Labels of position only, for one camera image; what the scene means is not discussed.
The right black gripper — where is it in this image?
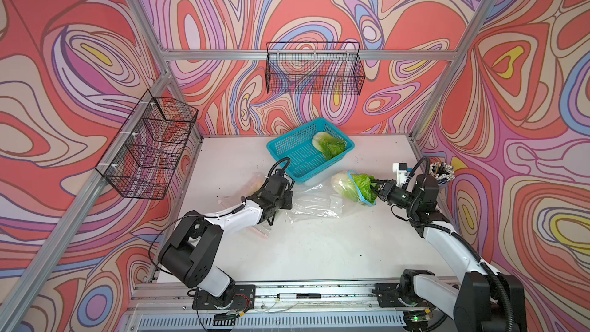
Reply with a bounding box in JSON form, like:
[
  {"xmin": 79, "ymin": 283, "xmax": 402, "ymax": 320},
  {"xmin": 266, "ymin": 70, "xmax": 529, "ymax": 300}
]
[{"xmin": 366, "ymin": 178, "xmax": 419, "ymax": 211}]

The green chinese cabbage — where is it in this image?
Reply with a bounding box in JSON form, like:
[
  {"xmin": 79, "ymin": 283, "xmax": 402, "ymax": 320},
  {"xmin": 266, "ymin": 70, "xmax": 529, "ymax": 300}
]
[
  {"xmin": 330, "ymin": 171, "xmax": 377, "ymax": 206},
  {"xmin": 312, "ymin": 132, "xmax": 347, "ymax": 161}
]

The clear blue zip-top bag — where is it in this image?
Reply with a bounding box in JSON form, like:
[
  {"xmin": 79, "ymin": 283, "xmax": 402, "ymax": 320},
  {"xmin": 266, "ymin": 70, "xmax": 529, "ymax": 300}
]
[{"xmin": 287, "ymin": 177, "xmax": 373, "ymax": 223}]

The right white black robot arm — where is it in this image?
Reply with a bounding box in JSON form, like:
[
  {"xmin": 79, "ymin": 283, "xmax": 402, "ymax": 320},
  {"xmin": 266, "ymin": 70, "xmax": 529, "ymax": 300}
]
[{"xmin": 370, "ymin": 157, "xmax": 527, "ymax": 331}]

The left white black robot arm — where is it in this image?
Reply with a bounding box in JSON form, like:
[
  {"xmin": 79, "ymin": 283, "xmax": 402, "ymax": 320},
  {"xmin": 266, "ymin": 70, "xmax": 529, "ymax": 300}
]
[{"xmin": 148, "ymin": 158, "xmax": 294, "ymax": 313}]

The teal plastic basket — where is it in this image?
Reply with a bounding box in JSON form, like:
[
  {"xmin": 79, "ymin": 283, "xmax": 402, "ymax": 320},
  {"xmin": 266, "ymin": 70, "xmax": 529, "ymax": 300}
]
[{"xmin": 267, "ymin": 118, "xmax": 355, "ymax": 183}]

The cup of pens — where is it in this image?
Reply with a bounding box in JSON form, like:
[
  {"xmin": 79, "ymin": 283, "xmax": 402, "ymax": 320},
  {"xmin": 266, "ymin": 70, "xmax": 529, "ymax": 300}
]
[{"xmin": 429, "ymin": 161, "xmax": 455, "ymax": 185}]

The back black wire basket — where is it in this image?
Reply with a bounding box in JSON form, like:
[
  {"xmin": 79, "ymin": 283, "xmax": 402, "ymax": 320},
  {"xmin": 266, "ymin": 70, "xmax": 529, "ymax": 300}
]
[{"xmin": 265, "ymin": 40, "xmax": 366, "ymax": 95}]

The black wire basket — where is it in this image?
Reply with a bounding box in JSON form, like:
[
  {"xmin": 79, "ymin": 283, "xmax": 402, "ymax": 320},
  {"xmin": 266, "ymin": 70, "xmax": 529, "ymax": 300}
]
[
  {"xmin": 95, "ymin": 91, "xmax": 198, "ymax": 200},
  {"xmin": 265, "ymin": 40, "xmax": 366, "ymax": 95}
]

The left black wire basket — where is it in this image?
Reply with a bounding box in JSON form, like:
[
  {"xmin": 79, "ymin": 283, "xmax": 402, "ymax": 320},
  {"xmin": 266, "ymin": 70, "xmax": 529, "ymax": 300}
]
[{"xmin": 95, "ymin": 91, "xmax": 198, "ymax": 200}]

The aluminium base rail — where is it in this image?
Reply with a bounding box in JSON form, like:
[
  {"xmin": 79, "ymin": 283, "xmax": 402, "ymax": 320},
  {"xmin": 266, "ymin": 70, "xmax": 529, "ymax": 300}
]
[{"xmin": 116, "ymin": 278, "xmax": 455, "ymax": 331}]

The aluminium frame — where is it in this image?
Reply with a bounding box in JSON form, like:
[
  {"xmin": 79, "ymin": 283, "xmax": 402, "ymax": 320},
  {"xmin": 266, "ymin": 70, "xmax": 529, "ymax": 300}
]
[{"xmin": 0, "ymin": 0, "xmax": 513, "ymax": 332}]

